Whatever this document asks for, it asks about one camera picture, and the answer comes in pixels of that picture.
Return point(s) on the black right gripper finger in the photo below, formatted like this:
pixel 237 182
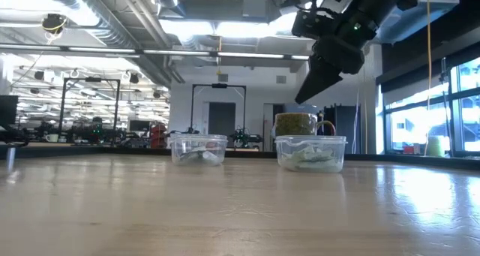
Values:
pixel 318 79

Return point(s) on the small green white sachet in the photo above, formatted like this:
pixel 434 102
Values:
pixel 204 156
pixel 189 156
pixel 322 154
pixel 300 161

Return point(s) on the clear plastic container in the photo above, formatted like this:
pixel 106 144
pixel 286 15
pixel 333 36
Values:
pixel 339 154
pixel 176 152

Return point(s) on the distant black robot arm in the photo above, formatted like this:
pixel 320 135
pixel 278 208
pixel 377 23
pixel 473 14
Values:
pixel 245 136
pixel 187 130

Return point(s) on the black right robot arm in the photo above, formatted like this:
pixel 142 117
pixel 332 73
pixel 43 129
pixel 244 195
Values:
pixel 375 8

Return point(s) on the grey-blue box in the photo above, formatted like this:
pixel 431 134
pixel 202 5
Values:
pixel 300 108

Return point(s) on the black cabinet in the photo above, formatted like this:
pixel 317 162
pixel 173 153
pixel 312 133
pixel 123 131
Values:
pixel 345 132

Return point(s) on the long ceiling light strip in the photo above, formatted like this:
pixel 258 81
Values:
pixel 247 55

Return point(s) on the grey ceiling box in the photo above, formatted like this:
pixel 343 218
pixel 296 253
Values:
pixel 255 6

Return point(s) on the large window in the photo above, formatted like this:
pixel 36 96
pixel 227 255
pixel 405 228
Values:
pixel 412 124

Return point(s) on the red box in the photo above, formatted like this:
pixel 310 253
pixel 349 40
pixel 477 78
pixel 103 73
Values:
pixel 411 149

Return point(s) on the yellow-green container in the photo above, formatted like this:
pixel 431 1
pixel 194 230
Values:
pixel 435 147

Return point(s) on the red tool cart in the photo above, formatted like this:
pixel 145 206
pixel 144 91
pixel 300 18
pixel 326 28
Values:
pixel 158 136

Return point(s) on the black ceiling spotlight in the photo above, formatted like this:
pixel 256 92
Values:
pixel 53 23

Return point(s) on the white cup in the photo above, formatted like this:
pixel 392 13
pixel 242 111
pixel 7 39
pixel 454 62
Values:
pixel 51 138

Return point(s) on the black monitor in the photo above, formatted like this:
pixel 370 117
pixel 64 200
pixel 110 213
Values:
pixel 8 109

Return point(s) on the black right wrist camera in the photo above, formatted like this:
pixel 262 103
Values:
pixel 311 23

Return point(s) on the black gantry frame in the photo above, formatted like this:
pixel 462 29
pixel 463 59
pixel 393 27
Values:
pixel 90 79
pixel 219 85

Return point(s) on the silver ventilation duct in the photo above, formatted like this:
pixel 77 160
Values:
pixel 105 27

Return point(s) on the silver metal post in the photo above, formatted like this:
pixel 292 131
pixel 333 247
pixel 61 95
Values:
pixel 11 158

